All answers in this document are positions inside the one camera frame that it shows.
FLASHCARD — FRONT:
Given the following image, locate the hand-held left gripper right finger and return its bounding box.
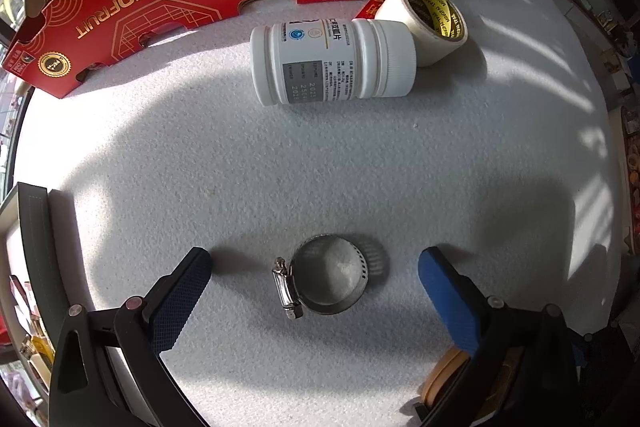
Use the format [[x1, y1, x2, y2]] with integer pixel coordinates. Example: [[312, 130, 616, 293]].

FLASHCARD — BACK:
[[419, 247, 583, 427]]

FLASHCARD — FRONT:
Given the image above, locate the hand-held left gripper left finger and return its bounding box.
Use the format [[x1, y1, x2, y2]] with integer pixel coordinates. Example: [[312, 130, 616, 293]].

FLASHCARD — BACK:
[[50, 247, 213, 427]]

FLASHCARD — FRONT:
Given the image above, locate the small metal hose clamp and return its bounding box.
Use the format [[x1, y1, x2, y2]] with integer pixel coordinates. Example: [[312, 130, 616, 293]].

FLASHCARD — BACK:
[[272, 234, 369, 321]]

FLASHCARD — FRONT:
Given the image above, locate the white tray box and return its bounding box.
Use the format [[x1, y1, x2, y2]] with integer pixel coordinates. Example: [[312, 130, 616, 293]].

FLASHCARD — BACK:
[[0, 181, 77, 358]]

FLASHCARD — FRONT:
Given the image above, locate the round wooden dish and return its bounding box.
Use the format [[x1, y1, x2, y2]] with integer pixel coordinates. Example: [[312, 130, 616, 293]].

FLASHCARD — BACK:
[[419, 346, 526, 419]]

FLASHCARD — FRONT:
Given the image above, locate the tape roll with yellow-black core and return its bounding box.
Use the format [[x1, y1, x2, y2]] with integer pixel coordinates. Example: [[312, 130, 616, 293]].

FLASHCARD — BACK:
[[374, 0, 469, 68]]

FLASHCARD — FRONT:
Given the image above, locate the white bottle with grey label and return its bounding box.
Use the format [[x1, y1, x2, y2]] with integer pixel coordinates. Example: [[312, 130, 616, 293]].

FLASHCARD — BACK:
[[249, 18, 417, 108]]

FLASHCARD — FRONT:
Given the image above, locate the red gold printed packet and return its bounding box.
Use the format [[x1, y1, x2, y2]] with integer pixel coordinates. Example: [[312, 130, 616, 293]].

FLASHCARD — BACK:
[[354, 0, 399, 21]]

